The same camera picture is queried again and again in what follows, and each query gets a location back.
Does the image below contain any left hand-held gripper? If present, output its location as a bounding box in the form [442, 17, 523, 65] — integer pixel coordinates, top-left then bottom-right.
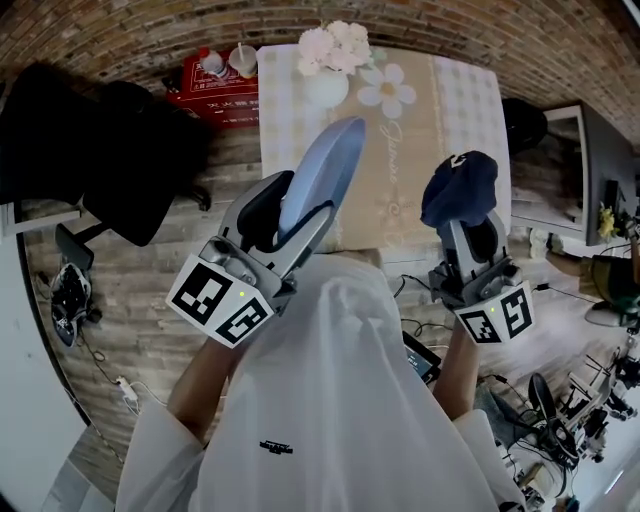
[165, 169, 336, 349]

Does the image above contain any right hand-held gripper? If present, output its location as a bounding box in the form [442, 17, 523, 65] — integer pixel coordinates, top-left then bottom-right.
[427, 211, 536, 347]

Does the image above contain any dark blue cloth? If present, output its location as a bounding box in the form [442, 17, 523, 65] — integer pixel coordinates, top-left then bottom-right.
[419, 149, 500, 229]

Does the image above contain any big light blue plate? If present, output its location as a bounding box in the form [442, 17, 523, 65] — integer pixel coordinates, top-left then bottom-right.
[277, 115, 367, 251]

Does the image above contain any person's right forearm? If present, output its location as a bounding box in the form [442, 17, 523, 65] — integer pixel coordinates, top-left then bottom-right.
[432, 327, 484, 424]

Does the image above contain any person's left forearm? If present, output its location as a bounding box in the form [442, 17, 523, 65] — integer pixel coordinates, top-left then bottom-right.
[167, 334, 241, 444]

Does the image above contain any black tablet device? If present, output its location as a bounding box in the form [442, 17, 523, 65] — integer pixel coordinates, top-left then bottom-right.
[402, 329, 442, 386]

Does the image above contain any black bag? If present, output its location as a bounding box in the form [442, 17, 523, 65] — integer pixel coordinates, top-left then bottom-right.
[501, 97, 550, 166]

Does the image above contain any yellow flower bunch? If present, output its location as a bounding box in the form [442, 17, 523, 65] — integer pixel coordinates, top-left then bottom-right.
[598, 203, 620, 239]

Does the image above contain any red equipment box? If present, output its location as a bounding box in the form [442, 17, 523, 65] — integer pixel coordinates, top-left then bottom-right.
[167, 53, 261, 130]

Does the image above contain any beige checked tablecloth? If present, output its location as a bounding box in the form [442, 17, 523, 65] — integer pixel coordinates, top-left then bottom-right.
[256, 42, 512, 261]

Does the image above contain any dark grey desk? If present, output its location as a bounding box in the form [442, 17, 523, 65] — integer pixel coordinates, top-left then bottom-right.
[509, 102, 640, 247]

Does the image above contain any drink cup with straw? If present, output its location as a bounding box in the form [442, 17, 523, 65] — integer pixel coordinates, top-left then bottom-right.
[228, 42, 259, 80]

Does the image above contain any person's white shirt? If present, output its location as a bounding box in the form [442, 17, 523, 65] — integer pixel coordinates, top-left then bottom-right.
[115, 254, 526, 512]

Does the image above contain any clear plastic water bottle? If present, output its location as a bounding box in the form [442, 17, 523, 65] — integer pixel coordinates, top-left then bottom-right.
[199, 47, 229, 79]

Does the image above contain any white flower bouquet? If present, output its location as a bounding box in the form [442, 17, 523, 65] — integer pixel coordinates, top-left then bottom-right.
[298, 20, 374, 76]

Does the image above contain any black lab equipment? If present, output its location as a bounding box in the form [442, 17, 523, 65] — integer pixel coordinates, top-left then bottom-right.
[564, 344, 640, 451]

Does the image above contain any black office chair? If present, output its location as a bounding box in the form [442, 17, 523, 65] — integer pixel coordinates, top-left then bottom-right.
[0, 62, 212, 249]

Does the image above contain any black and white gear pile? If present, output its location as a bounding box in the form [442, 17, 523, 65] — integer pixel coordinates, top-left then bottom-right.
[48, 262, 104, 349]

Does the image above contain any white low table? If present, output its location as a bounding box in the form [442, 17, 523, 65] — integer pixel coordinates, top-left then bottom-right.
[0, 199, 84, 239]

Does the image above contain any white power adapter cable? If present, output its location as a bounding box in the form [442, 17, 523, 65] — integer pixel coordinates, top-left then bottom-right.
[114, 377, 169, 416]

